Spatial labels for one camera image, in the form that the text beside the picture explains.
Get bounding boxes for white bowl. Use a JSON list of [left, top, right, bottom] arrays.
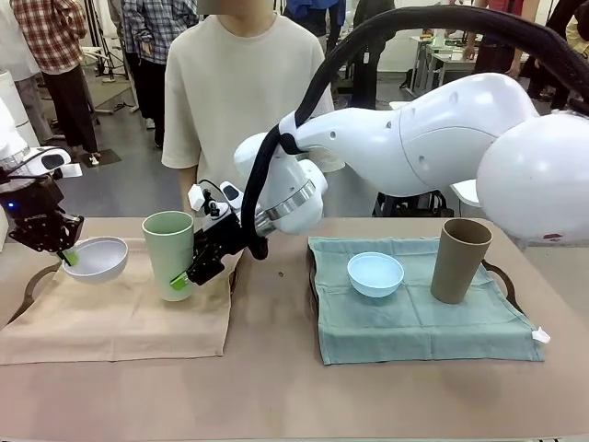
[[62, 236, 130, 285]]

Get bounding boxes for teal cloth mat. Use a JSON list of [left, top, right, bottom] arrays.
[[306, 235, 551, 367]]

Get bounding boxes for person white shirt grey trousers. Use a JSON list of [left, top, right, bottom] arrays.
[[0, 0, 50, 139]]

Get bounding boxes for white stand with black tripod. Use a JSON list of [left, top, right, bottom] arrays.
[[84, 0, 139, 114]]

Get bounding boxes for white cylindrical air purifier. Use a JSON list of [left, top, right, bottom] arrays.
[[0, 68, 40, 149]]

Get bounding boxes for brown cup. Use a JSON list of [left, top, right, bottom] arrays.
[[430, 218, 494, 306]]

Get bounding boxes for person black trousers white shoes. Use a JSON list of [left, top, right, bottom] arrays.
[[104, 0, 157, 131]]

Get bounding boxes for person in red plaid shirt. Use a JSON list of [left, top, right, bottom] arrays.
[[11, 0, 101, 166]]

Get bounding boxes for light green cup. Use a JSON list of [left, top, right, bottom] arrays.
[[141, 210, 196, 303]]

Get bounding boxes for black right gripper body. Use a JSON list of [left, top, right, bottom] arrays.
[[187, 213, 246, 287]]

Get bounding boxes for person in dark clothes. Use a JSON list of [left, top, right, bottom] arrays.
[[338, 0, 398, 105]]

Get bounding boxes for light blue bowl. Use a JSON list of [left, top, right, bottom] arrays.
[[346, 251, 406, 299]]

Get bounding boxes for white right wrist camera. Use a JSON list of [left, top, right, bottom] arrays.
[[187, 182, 222, 218]]

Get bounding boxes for person in black dress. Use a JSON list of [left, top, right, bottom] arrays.
[[522, 0, 589, 111]]

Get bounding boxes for person in beige shirt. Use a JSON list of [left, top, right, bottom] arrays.
[[161, 0, 345, 218]]

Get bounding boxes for person in dark red skirt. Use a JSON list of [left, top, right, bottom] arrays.
[[473, 0, 528, 80]]

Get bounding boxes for dark brown tray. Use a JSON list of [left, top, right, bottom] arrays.
[[20, 262, 241, 321], [307, 257, 525, 317]]

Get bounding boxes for person's right forearm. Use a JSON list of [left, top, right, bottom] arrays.
[[180, 166, 202, 217]]

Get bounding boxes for black floor mat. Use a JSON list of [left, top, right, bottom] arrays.
[[77, 147, 123, 168]]

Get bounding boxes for person in blue plaid shirt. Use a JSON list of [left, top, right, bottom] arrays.
[[121, 0, 204, 149]]

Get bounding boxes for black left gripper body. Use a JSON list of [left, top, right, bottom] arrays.
[[0, 176, 64, 234]]

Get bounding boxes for white background desk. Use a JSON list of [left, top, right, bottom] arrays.
[[407, 29, 485, 96]]

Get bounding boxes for person in yellow top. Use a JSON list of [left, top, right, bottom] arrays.
[[564, 11, 589, 61]]

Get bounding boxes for beige cloth mat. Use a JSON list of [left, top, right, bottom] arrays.
[[0, 237, 234, 366]]

